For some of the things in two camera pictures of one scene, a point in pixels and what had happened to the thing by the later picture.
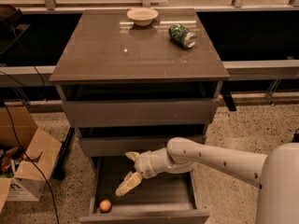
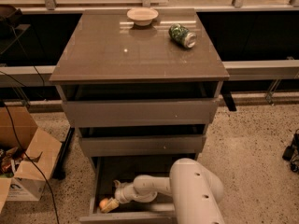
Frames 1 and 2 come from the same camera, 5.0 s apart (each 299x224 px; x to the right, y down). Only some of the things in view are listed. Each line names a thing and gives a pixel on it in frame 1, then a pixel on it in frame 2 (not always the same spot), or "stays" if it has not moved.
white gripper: (145, 163) -> (121, 193)
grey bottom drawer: (168, 198) stays
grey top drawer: (139, 113) stays
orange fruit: (105, 205) stays
